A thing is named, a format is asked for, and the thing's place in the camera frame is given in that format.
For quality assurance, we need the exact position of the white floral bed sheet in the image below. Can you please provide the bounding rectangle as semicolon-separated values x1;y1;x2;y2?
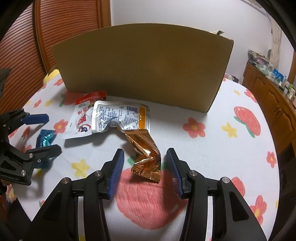
6;75;280;240

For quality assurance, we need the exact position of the floral curtain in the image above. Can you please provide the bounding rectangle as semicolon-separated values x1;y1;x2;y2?
267;14;282;70

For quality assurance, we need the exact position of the red white snack pouch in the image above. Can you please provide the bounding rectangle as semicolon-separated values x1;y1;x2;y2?
62;90;107;140

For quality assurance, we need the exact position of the golden foil snack wrapper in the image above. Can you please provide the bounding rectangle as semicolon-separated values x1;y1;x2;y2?
117;126;162;183

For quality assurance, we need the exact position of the brown cardboard box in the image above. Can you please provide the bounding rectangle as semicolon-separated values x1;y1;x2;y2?
51;23;234;113

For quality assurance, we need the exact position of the silver orange snack pouch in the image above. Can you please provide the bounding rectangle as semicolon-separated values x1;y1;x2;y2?
91;100;150;133

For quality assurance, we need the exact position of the blue foil candy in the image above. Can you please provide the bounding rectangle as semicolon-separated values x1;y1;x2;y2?
36;129;56;148

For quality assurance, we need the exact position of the yellow Pikachu plush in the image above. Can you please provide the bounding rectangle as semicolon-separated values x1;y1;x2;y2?
43;69;60;85

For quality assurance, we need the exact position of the wooden louvered wardrobe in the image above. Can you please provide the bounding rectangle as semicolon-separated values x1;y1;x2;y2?
1;1;111;113

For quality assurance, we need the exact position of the wooden sideboard cabinet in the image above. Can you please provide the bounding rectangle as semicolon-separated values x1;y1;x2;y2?
242;62;295;154

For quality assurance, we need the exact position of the blue box on sideboard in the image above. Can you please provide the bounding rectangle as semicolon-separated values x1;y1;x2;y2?
273;68;284;82

